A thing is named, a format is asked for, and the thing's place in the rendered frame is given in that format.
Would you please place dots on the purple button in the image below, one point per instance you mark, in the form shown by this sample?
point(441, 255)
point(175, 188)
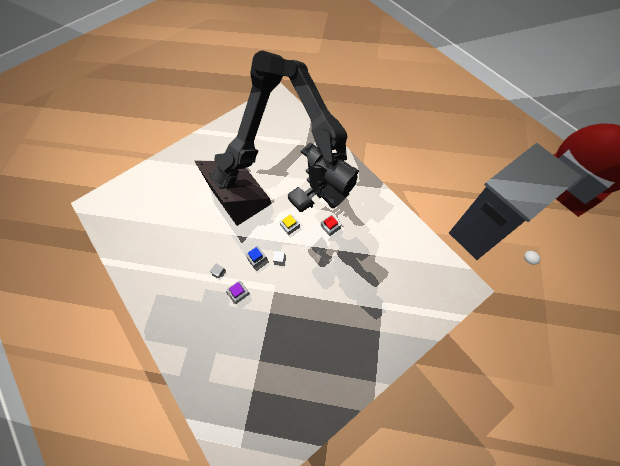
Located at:
point(238, 291)

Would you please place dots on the red button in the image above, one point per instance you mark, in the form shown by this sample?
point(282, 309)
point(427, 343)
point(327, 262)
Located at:
point(330, 225)

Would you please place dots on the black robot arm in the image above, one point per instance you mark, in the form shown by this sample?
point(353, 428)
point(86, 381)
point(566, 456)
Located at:
point(267, 70)

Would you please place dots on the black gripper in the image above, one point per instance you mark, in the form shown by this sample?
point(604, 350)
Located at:
point(303, 200)

